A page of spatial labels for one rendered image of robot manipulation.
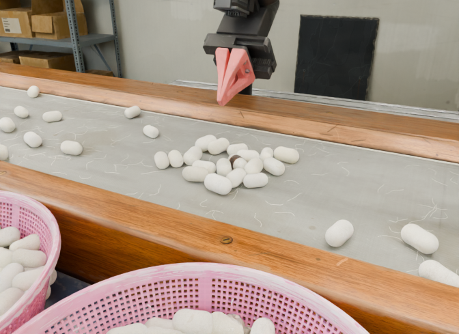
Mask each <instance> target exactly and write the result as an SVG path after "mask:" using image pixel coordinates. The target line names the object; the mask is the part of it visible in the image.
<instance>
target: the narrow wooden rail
mask: <svg viewBox="0 0 459 334"><path fill-rule="evenodd" d="M0 191H9V192H13V193H18V194H21V195H24V196H27V197H30V198H32V199H34V200H36V201H38V202H40V203H41V204H42V205H44V206H45V207H46V208H48V209H49V210H50V211H51V213H52V214H53V216H54V217H55V218H56V220H57V223H58V226H59V230H60V234H61V250H60V254H59V258H58V261H57V264H56V266H55V270H56V271H59V272H61V273H63V274H66V275H69V276H71V277H74V278H75V279H78V280H81V281H84V282H85V283H88V284H91V285H94V284H95V283H98V282H100V281H104V280H106V279H109V278H112V277H115V276H118V275H121V274H124V273H129V272H131V271H134V270H139V269H143V268H149V267H153V266H161V265H166V264H179V263H194V262H203V263H217V264H230V265H236V266H243V267H247V268H252V269H256V270H260V271H264V272H266V273H270V274H273V275H276V276H279V277H282V278H284V279H287V280H289V281H292V282H294V283H297V284H299V285H300V286H303V287H305V288H307V289H309V290H311V291H312V292H315V293H316V294H318V295H320V296H321V297H323V298H325V299H326V300H328V301H330V302H331V303H332V304H334V305H335V306H337V307H339V308H340V309H341V310H342V311H344V312H345V313H346V314H348V315H349V316H350V317H351V318H353V319H354V320H355V321H356V322H358V323H359V324H360V325H361V326H362V327H363V328H364V329H365V330H366V331H367V332H368V333H369V334H459V288H458V287H455V286H451V285H448V284H445V283H441V282H437V281H433V280H430V279H426V278H423V277H418V276H416V275H411V274H408V273H404V272H401V271H398V270H393V269H391V268H386V267H384V266H379V265H376V264H372V263H369V262H364V261H361V260H357V259H354V258H350V257H347V256H344V255H340V254H336V253H332V252H329V251H325V250H322V249H317V248H315V247H310V246H307V245H303V244H300V243H297V242H292V241H290V240H285V239H282V238H278V237H275V236H271V235H268V234H263V233H260V232H256V231H253V230H250V229H246V228H243V227H238V226H235V225H231V224H228V223H224V222H221V221H216V220H214V219H209V218H206V217H202V216H199V215H196V214H191V213H189V212H185V211H181V210H177V209H174V208H170V207H166V206H162V205H159V204H155V203H152V202H149V201H145V200H142V199H137V198H134V197H130V196H127V195H123V194H120V193H116V192H113V191H108V190H105V189H101V188H98V187H95V186H90V185H88V184H83V183H80V182H76V181H73V180H69V179H65V178H61V177H59V176H54V175H51V174H48V173H44V172H41V171H36V170H33V169H29V168H26V167H21V166H19V165H15V164H11V163H7V162H4V161H0Z"/></svg>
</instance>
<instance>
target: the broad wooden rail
mask: <svg viewBox="0 0 459 334"><path fill-rule="evenodd" d="M0 86H1V87H9V88H12V89H20V90H25V91H28V89H29V88H30V87H31V86H37V87H38V88H39V90H40V93H41V94H49V95H54V96H61V97H65V98H73V99H77V100H85V101H90V102H97V103H102V104H106V105H113V106H118V107H126V108H130V107H133V106H138V107H139V108H140V109H141V110H142V111H149V112H154V113H162V114H166V115H174V116H178V117H186V118H191V119H194V120H202V121H207V122H214V123H219V124H227V125H231V126H239V127H243V128H250V129H255V130H263V131H267V132H272V133H279V134H284V135H291V136H295V137H303V138H308V139H315V140H320V141H328V142H331V143H339V144H344V145H351V146H356V147H360V148H368V149H373V150H380V151H384V152H392V153H396V154H404V155H409V156H416V157H421V158H428V159H432V160H437V161H445V162H449V163H457V164H459V123H455V122H446V121H440V120H431V119H425V118H420V117H410V116H404V115H394V114H389V113H379V112H373V111H364V110H358V109H349V108H343V107H333V106H328V105H318V104H312V103H307V102H297V101H291V100H282V99H276V98H267V97H261V96H251V95H244V94H236V95H235V96H234V97H233V98H232V99H231V100H230V101H229V102H227V103H226V104H225V105H224V106H220V105H219V104H218V102H217V91H215V90H209V89H200V88H194V87H185V86H179V85H169V84H164V83H154V82H148V81H138V80H133V79H123V78H117V77H112V76H102V75H97V74H87V73H82V72H72V71H66V70H56V69H51V68H41V67H35V66H26V65H20V64H11V63H5V62H0Z"/></svg>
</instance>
